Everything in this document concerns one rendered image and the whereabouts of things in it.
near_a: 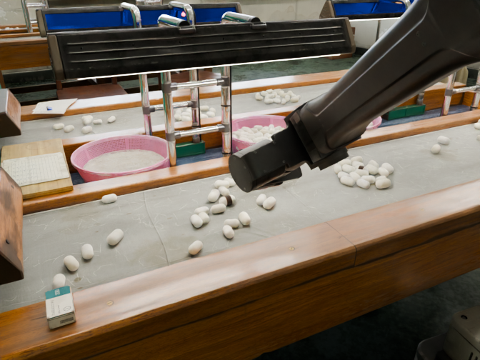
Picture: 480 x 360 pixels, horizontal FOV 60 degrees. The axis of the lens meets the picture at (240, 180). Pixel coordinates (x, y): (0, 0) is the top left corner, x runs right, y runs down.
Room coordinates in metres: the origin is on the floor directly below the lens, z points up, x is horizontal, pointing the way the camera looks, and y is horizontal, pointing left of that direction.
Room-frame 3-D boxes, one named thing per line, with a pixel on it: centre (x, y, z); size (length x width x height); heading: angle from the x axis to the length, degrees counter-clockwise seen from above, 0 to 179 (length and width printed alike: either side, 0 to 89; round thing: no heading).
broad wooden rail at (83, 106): (1.79, 0.00, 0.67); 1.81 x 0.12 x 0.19; 116
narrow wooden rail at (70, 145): (1.44, -0.16, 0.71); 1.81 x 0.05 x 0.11; 116
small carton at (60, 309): (0.45, 0.26, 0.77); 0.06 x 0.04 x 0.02; 26
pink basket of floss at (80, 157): (1.03, 0.31, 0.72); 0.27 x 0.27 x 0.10
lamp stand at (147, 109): (1.29, 0.24, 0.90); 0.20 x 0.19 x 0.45; 116
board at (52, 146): (0.94, 0.51, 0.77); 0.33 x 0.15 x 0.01; 26
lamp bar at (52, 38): (0.85, 0.04, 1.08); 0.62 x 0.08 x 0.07; 116
